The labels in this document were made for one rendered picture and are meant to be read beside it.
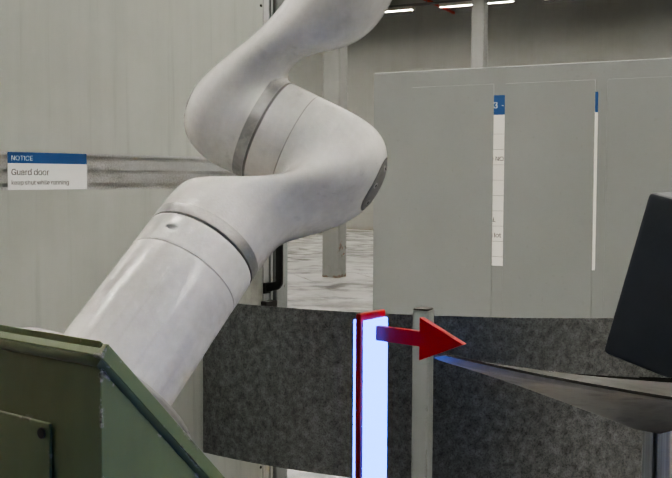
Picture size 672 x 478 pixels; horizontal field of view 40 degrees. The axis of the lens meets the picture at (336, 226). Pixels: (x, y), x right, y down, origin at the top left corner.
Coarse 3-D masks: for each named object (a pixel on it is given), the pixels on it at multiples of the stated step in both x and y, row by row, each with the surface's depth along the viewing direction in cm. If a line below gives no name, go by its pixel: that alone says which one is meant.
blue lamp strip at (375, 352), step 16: (368, 320) 53; (384, 320) 54; (368, 336) 53; (368, 352) 53; (384, 352) 54; (368, 368) 53; (384, 368) 54; (368, 384) 53; (384, 384) 54; (368, 400) 53; (384, 400) 54; (368, 416) 53; (384, 416) 55; (368, 432) 53; (384, 432) 55; (368, 448) 53; (384, 448) 55; (368, 464) 53; (384, 464) 55
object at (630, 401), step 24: (456, 360) 40; (528, 384) 47; (552, 384) 45; (576, 384) 37; (600, 384) 37; (624, 384) 38; (648, 384) 38; (600, 408) 52; (624, 408) 51; (648, 408) 51
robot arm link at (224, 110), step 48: (288, 0) 99; (336, 0) 96; (384, 0) 98; (240, 48) 100; (288, 48) 98; (336, 48) 101; (192, 96) 101; (240, 96) 99; (192, 144) 104; (240, 144) 100
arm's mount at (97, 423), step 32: (0, 352) 80; (32, 352) 77; (64, 352) 74; (96, 352) 72; (0, 384) 80; (32, 384) 77; (64, 384) 75; (96, 384) 73; (128, 384) 74; (0, 416) 80; (32, 416) 78; (64, 416) 75; (96, 416) 73; (128, 416) 75; (160, 416) 77; (0, 448) 80; (32, 448) 77; (64, 448) 75; (96, 448) 73; (128, 448) 75; (160, 448) 78; (192, 448) 80
